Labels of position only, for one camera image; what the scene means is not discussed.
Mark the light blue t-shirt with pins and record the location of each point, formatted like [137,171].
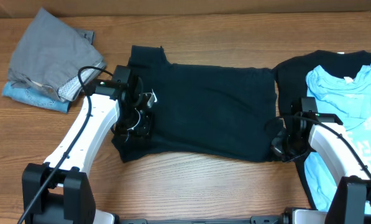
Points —
[350,99]

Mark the grey folded shorts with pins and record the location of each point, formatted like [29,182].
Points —
[49,55]

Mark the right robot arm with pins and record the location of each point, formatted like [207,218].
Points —
[325,134]

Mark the light blue folded jeans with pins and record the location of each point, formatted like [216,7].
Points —
[32,97]

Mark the plain black t-shirt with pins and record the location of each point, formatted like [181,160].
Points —
[290,76]

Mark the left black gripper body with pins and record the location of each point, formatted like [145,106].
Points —
[133,123]

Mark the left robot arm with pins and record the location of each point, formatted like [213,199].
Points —
[58,190]

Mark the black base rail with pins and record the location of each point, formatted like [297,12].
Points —
[200,220]

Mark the black Nike t-shirt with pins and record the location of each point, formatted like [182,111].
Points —
[223,111]

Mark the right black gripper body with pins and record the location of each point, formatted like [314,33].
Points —
[290,146]

